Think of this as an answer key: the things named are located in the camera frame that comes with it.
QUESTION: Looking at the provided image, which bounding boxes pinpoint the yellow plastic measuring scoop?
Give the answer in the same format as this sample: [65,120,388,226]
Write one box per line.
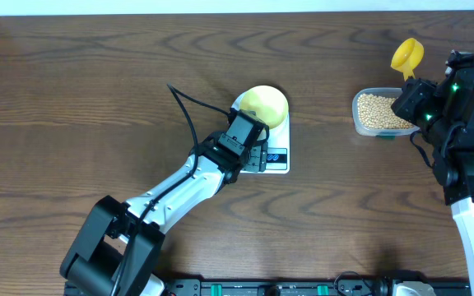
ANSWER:
[390,38,425,81]

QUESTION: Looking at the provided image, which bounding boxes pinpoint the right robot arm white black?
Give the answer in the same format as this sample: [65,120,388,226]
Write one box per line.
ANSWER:
[392,51,474,294]

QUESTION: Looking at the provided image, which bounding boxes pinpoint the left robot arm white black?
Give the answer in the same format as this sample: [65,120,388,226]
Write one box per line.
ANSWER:
[60,110,269,295]

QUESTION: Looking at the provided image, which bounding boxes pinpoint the white digital kitchen scale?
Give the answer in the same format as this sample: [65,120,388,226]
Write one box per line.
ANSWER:
[241,113,290,174]

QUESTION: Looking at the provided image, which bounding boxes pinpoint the pale yellow bowl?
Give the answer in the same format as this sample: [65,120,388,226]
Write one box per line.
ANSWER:
[239,86,289,129]

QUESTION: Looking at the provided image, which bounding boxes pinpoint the clear plastic container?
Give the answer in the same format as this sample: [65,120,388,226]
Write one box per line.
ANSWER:
[352,87,418,136]

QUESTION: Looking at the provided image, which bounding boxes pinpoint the soybeans pile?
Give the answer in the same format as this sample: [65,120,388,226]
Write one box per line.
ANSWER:
[357,94,413,129]

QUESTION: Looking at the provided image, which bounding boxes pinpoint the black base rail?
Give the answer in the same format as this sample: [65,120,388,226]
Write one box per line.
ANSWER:
[63,277,472,296]

